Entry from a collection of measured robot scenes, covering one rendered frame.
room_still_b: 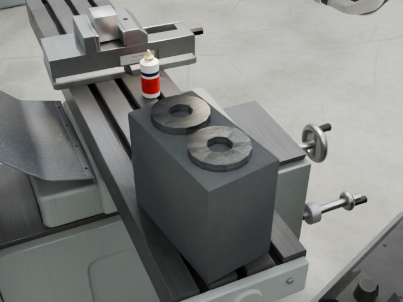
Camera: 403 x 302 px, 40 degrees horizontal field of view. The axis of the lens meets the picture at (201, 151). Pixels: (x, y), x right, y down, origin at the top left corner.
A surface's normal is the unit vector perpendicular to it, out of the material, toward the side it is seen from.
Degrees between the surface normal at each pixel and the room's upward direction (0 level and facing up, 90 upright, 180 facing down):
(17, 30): 0
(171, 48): 90
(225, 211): 90
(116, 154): 0
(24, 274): 90
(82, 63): 90
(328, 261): 0
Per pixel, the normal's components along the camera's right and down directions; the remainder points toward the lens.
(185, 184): -0.83, 0.34
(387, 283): 0.00, -0.79
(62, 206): 0.41, 0.56
